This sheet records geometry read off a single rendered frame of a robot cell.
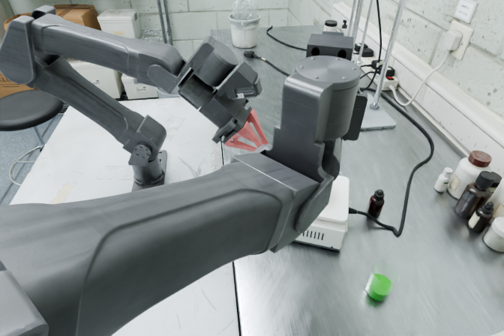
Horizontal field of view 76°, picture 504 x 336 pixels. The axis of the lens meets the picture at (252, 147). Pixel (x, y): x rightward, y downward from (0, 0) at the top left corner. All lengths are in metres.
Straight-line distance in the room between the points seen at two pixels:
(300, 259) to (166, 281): 0.49
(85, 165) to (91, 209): 0.76
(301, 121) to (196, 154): 0.62
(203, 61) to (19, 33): 0.30
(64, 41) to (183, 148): 0.40
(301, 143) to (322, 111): 0.04
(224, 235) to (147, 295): 0.06
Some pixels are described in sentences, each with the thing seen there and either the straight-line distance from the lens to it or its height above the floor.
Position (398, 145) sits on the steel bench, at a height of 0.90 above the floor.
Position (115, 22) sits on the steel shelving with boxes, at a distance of 2.72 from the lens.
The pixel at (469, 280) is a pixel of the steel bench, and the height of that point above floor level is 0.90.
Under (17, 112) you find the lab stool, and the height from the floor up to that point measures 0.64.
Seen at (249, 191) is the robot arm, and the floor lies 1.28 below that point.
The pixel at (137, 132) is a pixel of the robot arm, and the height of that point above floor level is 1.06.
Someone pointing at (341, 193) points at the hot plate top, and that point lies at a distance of 0.66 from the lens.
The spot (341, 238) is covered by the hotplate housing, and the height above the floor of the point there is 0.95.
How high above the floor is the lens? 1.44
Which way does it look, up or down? 38 degrees down
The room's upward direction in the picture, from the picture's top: straight up
